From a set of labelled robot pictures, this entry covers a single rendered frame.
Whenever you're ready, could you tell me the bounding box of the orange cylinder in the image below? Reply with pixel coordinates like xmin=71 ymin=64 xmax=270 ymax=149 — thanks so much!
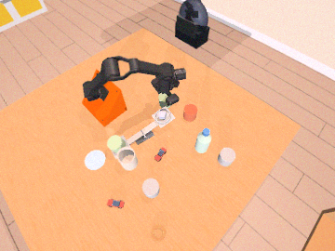
xmin=183 ymin=104 xmax=197 ymax=122

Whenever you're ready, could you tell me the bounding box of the red toy car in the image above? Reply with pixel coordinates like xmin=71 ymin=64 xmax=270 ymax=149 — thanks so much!
xmin=154 ymin=148 xmax=167 ymax=162
xmin=107 ymin=198 xmax=125 ymax=208

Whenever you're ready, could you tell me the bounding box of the white round dish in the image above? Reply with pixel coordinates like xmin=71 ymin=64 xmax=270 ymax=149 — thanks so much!
xmin=85 ymin=151 xmax=106 ymax=170

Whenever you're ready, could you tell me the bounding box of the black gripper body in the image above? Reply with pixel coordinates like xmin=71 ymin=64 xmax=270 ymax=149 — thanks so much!
xmin=151 ymin=78 xmax=180 ymax=106

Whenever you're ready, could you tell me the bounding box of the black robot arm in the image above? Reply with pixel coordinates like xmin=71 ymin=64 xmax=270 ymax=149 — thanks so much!
xmin=82 ymin=56 xmax=186 ymax=101

